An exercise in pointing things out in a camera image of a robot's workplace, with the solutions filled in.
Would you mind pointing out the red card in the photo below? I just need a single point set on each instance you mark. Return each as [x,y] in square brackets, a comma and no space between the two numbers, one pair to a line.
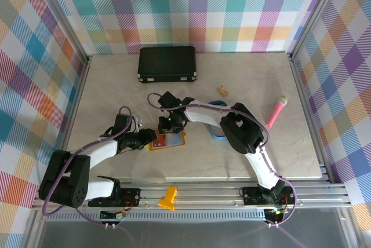
[159,141]

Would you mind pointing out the yellow leather card holder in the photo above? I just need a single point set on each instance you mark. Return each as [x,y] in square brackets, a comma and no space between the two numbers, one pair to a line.
[175,140]

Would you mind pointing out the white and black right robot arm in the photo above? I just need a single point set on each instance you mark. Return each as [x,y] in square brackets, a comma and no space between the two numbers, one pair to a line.
[240,132]

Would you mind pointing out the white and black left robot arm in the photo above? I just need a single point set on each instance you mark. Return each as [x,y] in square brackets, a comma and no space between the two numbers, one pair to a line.
[66,178]

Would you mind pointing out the blue oval card tray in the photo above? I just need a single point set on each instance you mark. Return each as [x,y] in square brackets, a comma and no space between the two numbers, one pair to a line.
[216,135]

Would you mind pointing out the small tan block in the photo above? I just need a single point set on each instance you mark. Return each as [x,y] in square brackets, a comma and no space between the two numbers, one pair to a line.
[222,91]

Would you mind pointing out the black hard case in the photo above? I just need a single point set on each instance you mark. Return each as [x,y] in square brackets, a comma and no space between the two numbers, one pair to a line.
[166,62]

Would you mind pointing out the yellow plastic scraper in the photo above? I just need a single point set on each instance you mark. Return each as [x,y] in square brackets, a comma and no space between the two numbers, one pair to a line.
[168,198]

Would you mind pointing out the small connector board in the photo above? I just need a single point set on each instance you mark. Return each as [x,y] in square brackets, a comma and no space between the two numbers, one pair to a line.
[275,214]
[113,215]

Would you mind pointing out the slotted metal strip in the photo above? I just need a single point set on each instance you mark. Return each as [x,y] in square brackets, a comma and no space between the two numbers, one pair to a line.
[203,216]

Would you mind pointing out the pink toy microphone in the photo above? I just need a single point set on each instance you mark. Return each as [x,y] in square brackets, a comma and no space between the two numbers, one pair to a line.
[275,113]

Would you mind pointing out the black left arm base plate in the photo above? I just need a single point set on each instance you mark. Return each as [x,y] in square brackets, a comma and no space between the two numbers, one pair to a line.
[130,196]

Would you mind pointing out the aluminium side rail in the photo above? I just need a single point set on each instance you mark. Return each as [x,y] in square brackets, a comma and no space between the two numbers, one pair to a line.
[303,85]
[81,85]

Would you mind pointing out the aluminium frame rail beam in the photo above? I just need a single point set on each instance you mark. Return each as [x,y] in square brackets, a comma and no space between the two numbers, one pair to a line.
[203,198]

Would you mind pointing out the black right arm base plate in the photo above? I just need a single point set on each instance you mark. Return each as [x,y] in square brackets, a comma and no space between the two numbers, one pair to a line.
[250,196]

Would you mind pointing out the aluminium frame post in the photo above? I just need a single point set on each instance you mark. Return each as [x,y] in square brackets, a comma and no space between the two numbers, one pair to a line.
[316,13]
[65,17]

